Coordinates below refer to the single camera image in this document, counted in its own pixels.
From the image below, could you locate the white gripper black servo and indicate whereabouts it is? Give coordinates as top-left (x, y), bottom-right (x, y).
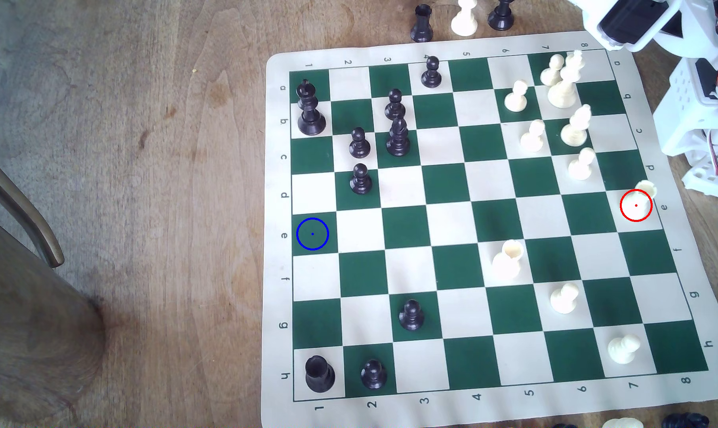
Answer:
top-left (569, 0), bottom-right (688, 52)

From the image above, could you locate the tall white king chess piece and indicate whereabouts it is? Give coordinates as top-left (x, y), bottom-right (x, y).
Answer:
top-left (547, 50), bottom-right (587, 109)

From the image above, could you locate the black bishop chess piece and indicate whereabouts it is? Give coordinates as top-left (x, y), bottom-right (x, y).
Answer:
top-left (385, 118), bottom-right (411, 158)

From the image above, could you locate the black rook chess piece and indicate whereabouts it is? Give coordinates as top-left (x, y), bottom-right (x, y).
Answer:
top-left (410, 4), bottom-right (434, 43)
top-left (305, 355), bottom-right (336, 393)

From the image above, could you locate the white rook chess piece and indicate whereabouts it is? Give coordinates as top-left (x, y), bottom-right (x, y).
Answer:
top-left (622, 180), bottom-right (658, 222)
top-left (492, 239), bottom-right (525, 281)

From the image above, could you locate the tall black king chess piece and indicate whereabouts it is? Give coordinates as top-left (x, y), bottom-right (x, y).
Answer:
top-left (295, 79), bottom-right (328, 136)

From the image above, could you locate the black pawn chess piece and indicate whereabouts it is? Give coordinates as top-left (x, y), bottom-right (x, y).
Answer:
top-left (384, 88), bottom-right (406, 121)
top-left (350, 163), bottom-right (373, 196)
top-left (488, 0), bottom-right (515, 32)
top-left (421, 56), bottom-right (443, 89)
top-left (360, 359), bottom-right (388, 390)
top-left (349, 127), bottom-right (372, 159)
top-left (398, 299), bottom-right (425, 332)

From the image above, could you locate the white pawn chess piece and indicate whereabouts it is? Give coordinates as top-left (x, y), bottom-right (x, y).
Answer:
top-left (451, 0), bottom-right (478, 37)
top-left (540, 53), bottom-right (565, 88)
top-left (504, 80), bottom-right (529, 113)
top-left (608, 333), bottom-right (641, 365)
top-left (550, 282), bottom-right (581, 315)
top-left (520, 119), bottom-right (547, 152)
top-left (568, 147), bottom-right (596, 181)

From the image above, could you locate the white bishop chess piece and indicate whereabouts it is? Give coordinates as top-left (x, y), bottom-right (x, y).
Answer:
top-left (560, 105), bottom-right (592, 147)

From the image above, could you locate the brown curved chair bar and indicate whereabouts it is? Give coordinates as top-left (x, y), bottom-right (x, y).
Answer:
top-left (0, 145), bottom-right (66, 269)

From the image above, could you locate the green white chess mat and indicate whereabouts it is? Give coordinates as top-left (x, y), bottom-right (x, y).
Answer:
top-left (261, 31), bottom-right (718, 428)

